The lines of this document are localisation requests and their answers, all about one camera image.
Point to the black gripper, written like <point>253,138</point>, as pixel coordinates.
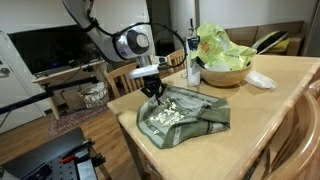
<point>152,84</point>

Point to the green patterned kitchen towel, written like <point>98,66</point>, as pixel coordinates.
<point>200,123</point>

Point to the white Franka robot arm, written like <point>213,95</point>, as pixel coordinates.
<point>103,36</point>

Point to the scattered white popcorn pile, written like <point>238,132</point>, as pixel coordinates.
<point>166,116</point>

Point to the white standing paper packet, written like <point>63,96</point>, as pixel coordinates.
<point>193,75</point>

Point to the wicker basket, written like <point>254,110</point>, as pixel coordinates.
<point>95,96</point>

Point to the round wooden bowl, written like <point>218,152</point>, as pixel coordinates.
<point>226,78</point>

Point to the light green snack bag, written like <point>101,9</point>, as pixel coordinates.
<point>226,53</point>

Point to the brown cardboard box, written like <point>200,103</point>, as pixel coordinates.
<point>71,100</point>

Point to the patterned floor rug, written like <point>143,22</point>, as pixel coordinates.
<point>70,121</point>

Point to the white television stand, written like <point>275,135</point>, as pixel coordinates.
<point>66,71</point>

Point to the black flat screen television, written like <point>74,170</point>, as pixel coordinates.
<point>40,50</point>

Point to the striped green black pillow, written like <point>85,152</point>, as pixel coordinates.
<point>271,40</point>

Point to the black perforated tool cart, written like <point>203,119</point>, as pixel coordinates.
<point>40,153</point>

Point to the black stand bar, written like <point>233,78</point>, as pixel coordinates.
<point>23,101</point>

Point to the yellow pillow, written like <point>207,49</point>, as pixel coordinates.
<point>282,46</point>

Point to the white door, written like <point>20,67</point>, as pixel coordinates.
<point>13,86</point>

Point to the brown wooden sofa bench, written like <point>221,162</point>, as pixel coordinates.
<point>295,45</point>

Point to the round metal door knob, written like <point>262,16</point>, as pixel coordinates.
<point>4,71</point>

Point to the wooden chair back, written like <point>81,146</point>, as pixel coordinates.
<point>300,156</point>

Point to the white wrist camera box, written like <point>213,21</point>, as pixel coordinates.
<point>143,71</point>

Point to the small black camera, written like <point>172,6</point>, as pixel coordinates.
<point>88,67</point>

